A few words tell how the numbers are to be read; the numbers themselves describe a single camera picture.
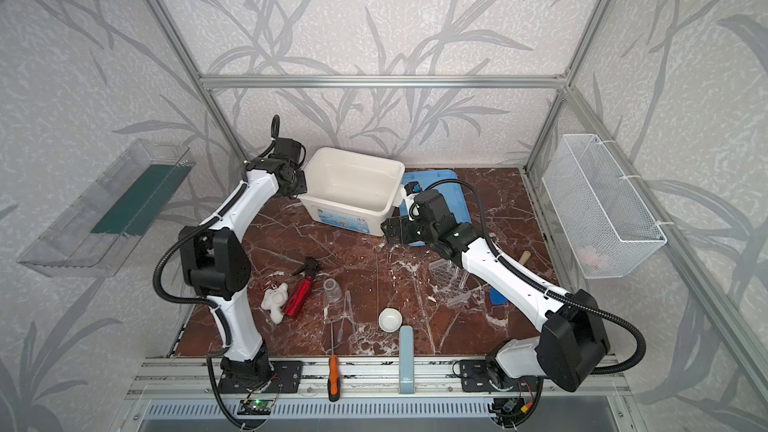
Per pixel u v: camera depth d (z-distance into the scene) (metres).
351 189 1.12
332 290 0.83
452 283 0.89
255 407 0.71
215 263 0.51
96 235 0.63
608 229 0.61
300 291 0.86
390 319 0.83
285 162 0.69
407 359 0.74
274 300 0.83
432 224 0.60
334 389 0.70
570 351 0.40
